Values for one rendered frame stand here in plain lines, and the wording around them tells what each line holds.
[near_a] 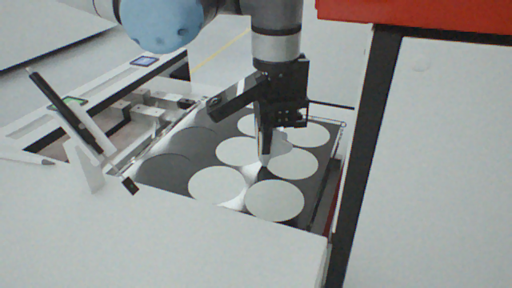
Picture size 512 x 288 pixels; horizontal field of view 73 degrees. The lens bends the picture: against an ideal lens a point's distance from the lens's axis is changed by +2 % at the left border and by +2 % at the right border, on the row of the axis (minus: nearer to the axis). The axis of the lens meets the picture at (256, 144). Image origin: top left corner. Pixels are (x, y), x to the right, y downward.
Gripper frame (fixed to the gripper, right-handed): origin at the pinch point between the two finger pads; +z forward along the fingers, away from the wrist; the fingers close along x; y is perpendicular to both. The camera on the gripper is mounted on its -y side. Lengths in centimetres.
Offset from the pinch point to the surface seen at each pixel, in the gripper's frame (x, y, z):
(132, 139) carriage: 16.7, -25.7, 3.3
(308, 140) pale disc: 6.7, 11.5, 1.3
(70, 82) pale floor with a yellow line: 260, -122, 91
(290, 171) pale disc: -2.7, 5.1, 1.3
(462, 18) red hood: -27.0, 9.6, -32.3
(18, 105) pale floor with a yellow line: 221, -151, 91
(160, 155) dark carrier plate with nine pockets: 6.9, -18.9, 1.4
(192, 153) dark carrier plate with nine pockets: 6.5, -12.7, 1.4
